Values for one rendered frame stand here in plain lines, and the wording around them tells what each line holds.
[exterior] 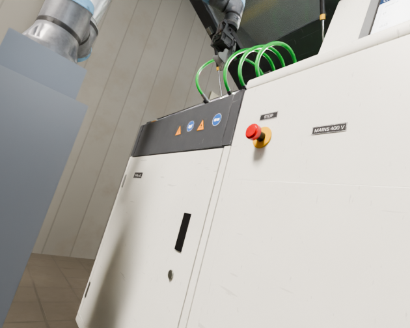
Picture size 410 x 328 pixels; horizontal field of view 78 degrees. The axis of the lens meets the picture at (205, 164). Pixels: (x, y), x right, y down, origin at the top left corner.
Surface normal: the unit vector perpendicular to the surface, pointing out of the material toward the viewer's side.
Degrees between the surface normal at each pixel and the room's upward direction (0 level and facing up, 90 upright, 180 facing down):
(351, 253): 90
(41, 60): 90
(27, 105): 90
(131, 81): 90
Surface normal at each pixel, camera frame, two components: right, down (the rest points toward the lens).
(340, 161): -0.76, -0.33
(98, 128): 0.64, 0.00
